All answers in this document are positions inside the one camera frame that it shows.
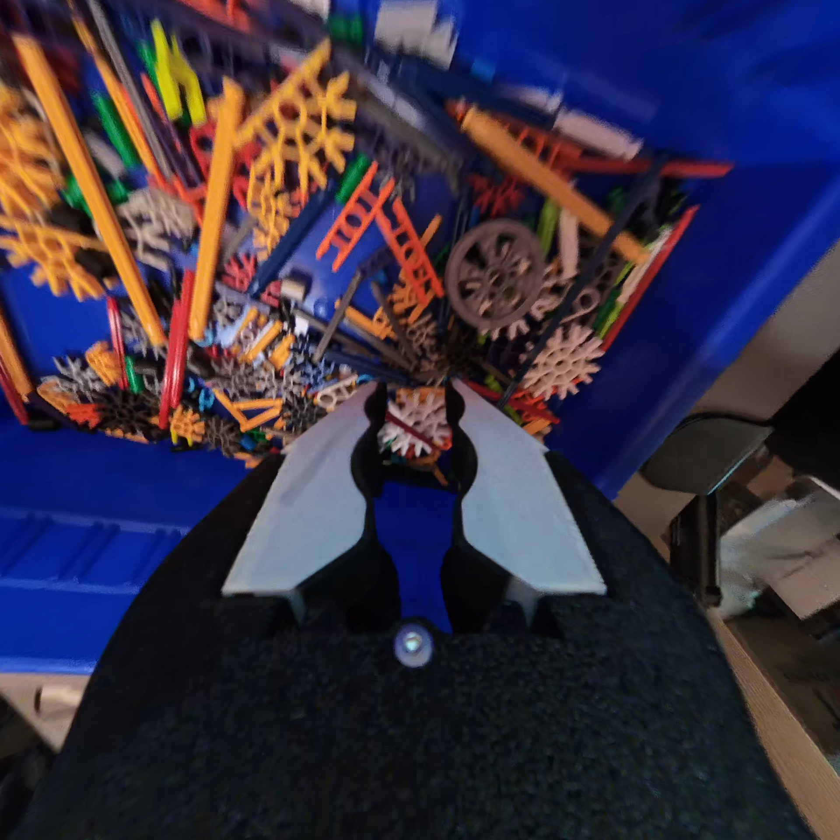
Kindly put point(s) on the pale plastic bag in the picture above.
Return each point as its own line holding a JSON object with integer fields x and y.
{"x": 788, "y": 551}

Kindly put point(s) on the pile of colourful toy parts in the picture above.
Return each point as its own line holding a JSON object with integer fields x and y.
{"x": 263, "y": 197}

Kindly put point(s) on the blue plastic bin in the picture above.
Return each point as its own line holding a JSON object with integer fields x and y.
{"x": 92, "y": 551}

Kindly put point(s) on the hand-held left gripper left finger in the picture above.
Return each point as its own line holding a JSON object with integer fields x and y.
{"x": 302, "y": 525}

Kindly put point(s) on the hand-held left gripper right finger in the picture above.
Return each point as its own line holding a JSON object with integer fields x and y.
{"x": 525, "y": 519}

